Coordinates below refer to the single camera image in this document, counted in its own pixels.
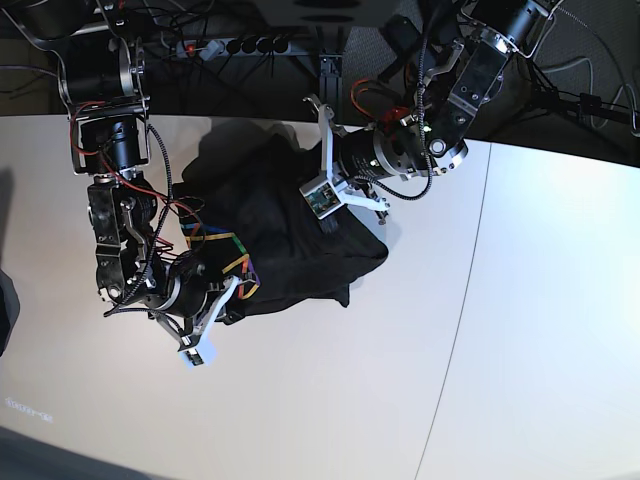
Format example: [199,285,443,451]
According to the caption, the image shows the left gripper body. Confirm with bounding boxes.
[304,94,435,224]

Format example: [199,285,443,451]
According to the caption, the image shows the dark object at left edge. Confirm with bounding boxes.
[1,272,21,354]

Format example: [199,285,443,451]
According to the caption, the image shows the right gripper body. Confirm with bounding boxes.
[147,259,240,353]

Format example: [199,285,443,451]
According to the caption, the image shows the black tripod stand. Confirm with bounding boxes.
[507,57,639,141]

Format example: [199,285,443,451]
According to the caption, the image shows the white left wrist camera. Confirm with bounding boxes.
[299,177,343,220]

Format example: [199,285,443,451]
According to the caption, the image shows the white power strip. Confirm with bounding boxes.
[172,36,295,61]

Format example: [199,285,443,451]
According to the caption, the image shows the black T-shirt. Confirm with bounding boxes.
[174,119,389,325]

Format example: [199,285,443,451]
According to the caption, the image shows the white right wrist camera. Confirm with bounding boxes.
[179,340,217,369]

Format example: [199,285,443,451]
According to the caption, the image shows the aluminium table leg profile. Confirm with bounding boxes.
[316,25,349,122]

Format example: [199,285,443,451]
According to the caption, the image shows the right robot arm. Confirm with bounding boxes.
[1,1,241,366]

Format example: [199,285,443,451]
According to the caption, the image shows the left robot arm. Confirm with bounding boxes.
[300,1,557,223]

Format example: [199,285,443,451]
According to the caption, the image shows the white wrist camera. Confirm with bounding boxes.
[179,340,217,369]
[299,177,343,220]

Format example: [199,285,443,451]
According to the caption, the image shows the white plug adapter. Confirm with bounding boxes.
[198,40,225,62]

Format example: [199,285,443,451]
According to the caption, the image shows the black power brick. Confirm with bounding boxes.
[380,15,421,56]

